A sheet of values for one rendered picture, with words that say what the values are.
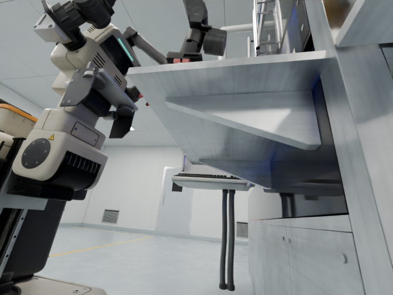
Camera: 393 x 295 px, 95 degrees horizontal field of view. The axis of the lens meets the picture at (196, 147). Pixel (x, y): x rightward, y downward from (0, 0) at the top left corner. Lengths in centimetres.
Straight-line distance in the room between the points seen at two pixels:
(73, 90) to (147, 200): 588
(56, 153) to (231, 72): 57
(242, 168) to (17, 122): 98
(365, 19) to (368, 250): 31
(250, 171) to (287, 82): 53
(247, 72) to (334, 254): 36
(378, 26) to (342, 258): 35
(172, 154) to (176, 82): 613
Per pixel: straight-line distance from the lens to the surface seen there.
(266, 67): 41
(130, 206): 673
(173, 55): 57
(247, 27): 232
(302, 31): 60
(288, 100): 46
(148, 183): 658
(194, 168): 134
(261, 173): 89
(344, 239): 38
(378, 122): 35
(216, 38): 61
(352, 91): 37
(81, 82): 77
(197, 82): 43
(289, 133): 41
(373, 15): 40
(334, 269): 43
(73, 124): 79
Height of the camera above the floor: 58
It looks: 21 degrees up
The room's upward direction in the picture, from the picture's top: 5 degrees clockwise
